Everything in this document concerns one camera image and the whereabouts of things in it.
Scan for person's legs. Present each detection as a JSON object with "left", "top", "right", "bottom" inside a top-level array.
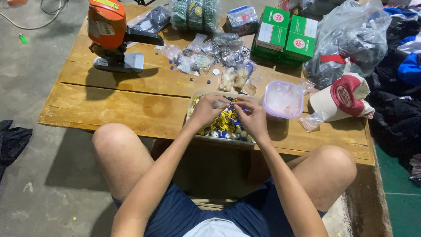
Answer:
[{"left": 92, "top": 122, "right": 358, "bottom": 212}]

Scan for clear tray of mixed buttons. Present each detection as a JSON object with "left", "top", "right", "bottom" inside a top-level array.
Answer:
[{"left": 185, "top": 91, "right": 261, "bottom": 146}]

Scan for pile of dark clothing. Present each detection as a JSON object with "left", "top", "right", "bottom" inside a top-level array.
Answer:
[{"left": 366, "top": 0, "right": 421, "bottom": 185}]

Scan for person's left hand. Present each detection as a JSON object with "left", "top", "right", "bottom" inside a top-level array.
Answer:
[{"left": 188, "top": 93, "right": 232, "bottom": 129}]

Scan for green bundle in plastic wrap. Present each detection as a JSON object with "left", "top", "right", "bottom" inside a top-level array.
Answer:
[{"left": 170, "top": 0, "right": 221, "bottom": 33}]

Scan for clear bag with grey item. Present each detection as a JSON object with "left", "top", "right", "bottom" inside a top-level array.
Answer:
[{"left": 127, "top": 6, "right": 171, "bottom": 34}]

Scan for wooden table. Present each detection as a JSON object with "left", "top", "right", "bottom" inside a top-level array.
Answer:
[{"left": 38, "top": 3, "right": 375, "bottom": 166}]

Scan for empty clear plastic bag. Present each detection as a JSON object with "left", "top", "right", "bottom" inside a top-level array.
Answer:
[{"left": 298, "top": 110, "right": 330, "bottom": 133}]

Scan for large clear bag of dark items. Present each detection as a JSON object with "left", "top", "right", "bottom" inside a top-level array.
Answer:
[{"left": 303, "top": 0, "right": 392, "bottom": 90}]

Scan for small clear plastic bag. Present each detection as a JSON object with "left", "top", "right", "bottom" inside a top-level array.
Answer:
[{"left": 212, "top": 99, "right": 235, "bottom": 110}]

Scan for orange electric cloth cutter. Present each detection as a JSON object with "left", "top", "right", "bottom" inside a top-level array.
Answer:
[{"left": 87, "top": 0, "right": 164, "bottom": 74}]

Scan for person's dark blue shorts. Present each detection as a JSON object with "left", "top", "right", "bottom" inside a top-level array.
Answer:
[{"left": 112, "top": 178, "right": 327, "bottom": 237}]

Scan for blue and clear packet box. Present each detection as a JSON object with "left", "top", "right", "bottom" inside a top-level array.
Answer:
[{"left": 226, "top": 5, "right": 260, "bottom": 36}]

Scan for dark cloth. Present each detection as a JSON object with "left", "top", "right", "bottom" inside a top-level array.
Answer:
[{"left": 0, "top": 120, "right": 33, "bottom": 183}]

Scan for pile of small button bags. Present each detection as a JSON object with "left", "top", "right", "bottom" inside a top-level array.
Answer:
[{"left": 155, "top": 32, "right": 252, "bottom": 76}]

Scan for person's grey shirt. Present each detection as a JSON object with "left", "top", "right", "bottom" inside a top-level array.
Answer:
[{"left": 183, "top": 218, "right": 251, "bottom": 237}]

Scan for beige and red cap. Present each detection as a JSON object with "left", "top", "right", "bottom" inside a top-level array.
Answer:
[{"left": 309, "top": 73, "right": 375, "bottom": 122}]

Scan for bag of cream buttons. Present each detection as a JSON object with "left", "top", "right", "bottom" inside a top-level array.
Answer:
[
  {"left": 233, "top": 61, "right": 257, "bottom": 90},
  {"left": 218, "top": 68, "right": 236, "bottom": 93}
]

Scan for purple-rimmed clear plastic container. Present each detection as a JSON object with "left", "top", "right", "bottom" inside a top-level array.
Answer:
[{"left": 262, "top": 80, "right": 305, "bottom": 120}]

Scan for green cardboard box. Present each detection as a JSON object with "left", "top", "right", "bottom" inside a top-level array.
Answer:
[
  {"left": 282, "top": 14, "right": 319, "bottom": 65},
  {"left": 251, "top": 6, "right": 291, "bottom": 60}
]

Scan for grey power cable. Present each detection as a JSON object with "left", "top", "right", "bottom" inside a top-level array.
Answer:
[{"left": 0, "top": 0, "right": 70, "bottom": 31}]

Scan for person's right hand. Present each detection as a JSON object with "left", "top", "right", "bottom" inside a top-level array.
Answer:
[{"left": 232, "top": 100, "right": 271, "bottom": 143}]

